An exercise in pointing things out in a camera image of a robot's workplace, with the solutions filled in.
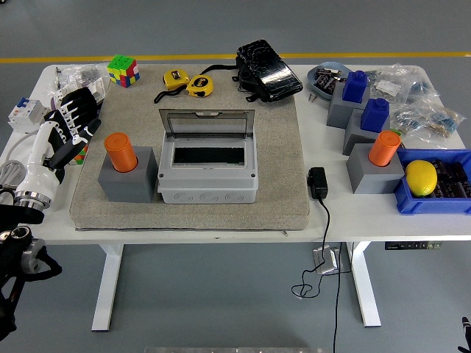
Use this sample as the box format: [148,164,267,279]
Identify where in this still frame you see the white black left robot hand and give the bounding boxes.
[15,91,102,199]

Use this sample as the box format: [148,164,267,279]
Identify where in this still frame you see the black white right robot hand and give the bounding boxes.
[457,315,471,353]

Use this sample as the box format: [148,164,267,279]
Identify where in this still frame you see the orange cylinder battery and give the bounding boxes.
[104,132,139,173]
[367,130,402,167]

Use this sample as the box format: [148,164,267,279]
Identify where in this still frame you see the grey holder block with hole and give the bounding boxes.
[97,146,159,204]

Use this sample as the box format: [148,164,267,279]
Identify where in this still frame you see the transparent hinged box lid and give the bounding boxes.
[157,108,256,139]

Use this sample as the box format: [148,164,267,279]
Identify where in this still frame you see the grey plastic junction box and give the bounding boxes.
[157,136,258,205]

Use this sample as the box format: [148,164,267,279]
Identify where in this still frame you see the small colourful puzzle cube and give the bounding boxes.
[71,145,89,165]

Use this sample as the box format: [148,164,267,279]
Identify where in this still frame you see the white circuit breaker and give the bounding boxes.
[7,97,51,134]

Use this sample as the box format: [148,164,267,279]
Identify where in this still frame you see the clear bag of white parts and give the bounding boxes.
[54,64,111,110]

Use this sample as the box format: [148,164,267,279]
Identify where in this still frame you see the black table control panel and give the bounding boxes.
[384,240,443,251]

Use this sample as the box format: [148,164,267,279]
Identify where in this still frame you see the white table leg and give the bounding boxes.
[345,241,383,328]
[91,243,124,332]

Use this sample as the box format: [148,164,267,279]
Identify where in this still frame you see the large colourful puzzle cube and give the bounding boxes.
[106,54,141,89]

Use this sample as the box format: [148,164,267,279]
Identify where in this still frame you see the blue plastic bin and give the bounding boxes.
[392,148,471,216]

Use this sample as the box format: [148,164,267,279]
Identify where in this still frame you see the black capacitors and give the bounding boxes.
[428,157,471,199]

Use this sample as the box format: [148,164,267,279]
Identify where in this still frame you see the yellow lemon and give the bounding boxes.
[404,160,439,198]

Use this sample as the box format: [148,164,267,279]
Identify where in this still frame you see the grey-brown mat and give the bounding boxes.
[68,64,311,232]

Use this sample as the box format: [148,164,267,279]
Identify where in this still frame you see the black power adapter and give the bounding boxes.
[307,166,329,201]

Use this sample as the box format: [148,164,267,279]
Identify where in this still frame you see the clear bag of brown parts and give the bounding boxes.
[389,101,467,143]

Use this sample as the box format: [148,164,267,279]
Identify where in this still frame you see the blue plastic block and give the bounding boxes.
[341,69,371,103]
[359,97,391,134]

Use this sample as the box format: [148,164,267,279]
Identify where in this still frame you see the clear bag of blue parts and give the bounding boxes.
[404,73,442,111]

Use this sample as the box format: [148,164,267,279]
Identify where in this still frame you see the black glossy pouch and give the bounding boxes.
[200,39,304,104]

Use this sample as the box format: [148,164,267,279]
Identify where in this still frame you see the clear bag with white label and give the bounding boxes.
[367,63,415,106]

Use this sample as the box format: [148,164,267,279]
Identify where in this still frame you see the blue-grey dish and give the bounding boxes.
[306,61,354,101]

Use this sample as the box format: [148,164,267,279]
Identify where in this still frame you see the black wrapped batteries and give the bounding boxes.
[314,68,344,93]

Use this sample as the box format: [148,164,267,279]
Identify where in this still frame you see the grey-white power strip cable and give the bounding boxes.
[0,128,42,192]

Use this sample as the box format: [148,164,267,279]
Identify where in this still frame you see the black hanging cable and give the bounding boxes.
[332,241,354,353]

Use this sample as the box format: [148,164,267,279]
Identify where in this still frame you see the silver metal bracket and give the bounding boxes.
[312,246,341,276]

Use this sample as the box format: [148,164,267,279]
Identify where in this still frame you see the yellow tape measure with strap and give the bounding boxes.
[153,68,191,104]

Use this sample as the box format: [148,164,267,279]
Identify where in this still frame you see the black adapter cord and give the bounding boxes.
[291,196,332,299]

